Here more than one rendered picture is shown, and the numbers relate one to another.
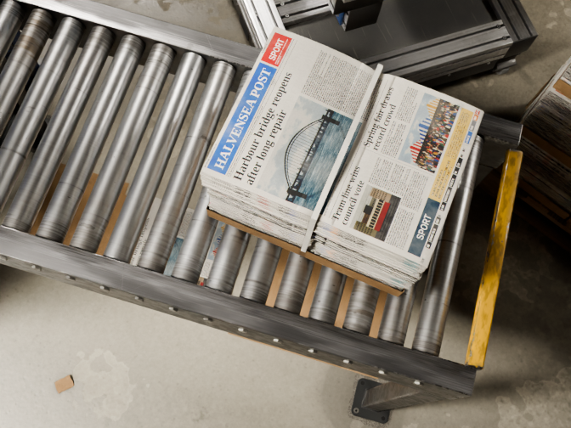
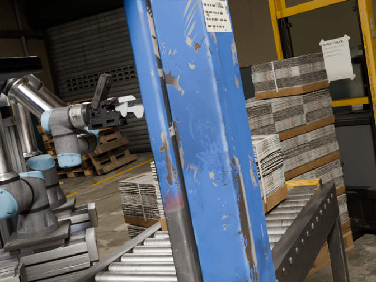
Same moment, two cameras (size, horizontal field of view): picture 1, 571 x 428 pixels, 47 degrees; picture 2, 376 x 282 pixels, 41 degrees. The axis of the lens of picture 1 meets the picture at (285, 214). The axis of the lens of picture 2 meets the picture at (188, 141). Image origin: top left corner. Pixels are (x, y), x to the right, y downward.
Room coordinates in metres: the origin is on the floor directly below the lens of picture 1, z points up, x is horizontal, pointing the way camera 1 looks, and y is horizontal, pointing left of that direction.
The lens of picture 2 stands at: (-0.05, 1.51, 1.26)
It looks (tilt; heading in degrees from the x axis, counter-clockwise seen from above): 6 degrees down; 291
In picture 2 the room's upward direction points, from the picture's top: 11 degrees counter-clockwise
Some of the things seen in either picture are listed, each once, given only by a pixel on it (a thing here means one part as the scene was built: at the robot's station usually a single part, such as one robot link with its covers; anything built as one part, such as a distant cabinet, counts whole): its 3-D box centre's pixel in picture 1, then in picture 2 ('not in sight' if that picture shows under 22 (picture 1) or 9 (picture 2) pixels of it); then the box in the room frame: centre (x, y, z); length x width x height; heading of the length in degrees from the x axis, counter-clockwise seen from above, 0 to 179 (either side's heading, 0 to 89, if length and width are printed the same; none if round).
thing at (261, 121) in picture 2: not in sight; (233, 129); (0.73, -1.29, 0.95); 0.38 x 0.29 x 0.23; 152
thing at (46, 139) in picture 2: not in sight; (81, 136); (5.07, -6.53, 0.65); 1.33 x 0.94 x 1.30; 88
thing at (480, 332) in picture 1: (495, 253); (265, 186); (0.40, -0.40, 0.81); 0.43 x 0.03 x 0.02; 174
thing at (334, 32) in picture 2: not in sight; (325, 53); (0.24, -2.21, 1.27); 0.57 x 0.01 x 0.65; 152
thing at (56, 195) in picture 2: not in sight; (48, 194); (1.42, -0.43, 0.87); 0.15 x 0.15 x 0.10
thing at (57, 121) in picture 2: not in sight; (60, 120); (0.90, 0.11, 1.21); 0.11 x 0.08 x 0.09; 4
